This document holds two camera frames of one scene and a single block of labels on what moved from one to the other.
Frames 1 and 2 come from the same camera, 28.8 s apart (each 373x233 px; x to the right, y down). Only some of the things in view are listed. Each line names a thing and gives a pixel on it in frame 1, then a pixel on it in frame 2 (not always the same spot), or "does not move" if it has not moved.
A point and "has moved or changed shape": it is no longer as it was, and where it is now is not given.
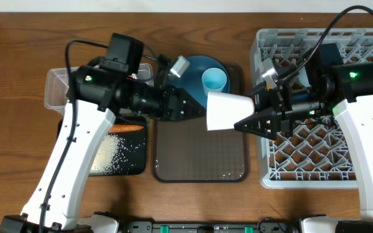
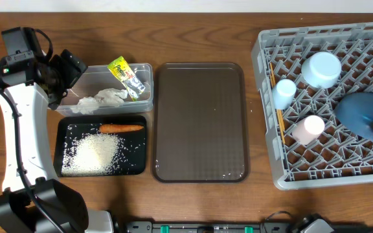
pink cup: x=223 y=110 -> x=307 y=129
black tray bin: x=133 y=151 does not move
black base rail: x=272 y=226 does not move
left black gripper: x=171 y=101 -> x=72 y=74
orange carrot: x=120 y=127 does not move
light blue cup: x=214 y=79 has moved or changed shape
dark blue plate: x=191 y=79 has moved or changed shape
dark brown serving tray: x=185 y=151 does not move
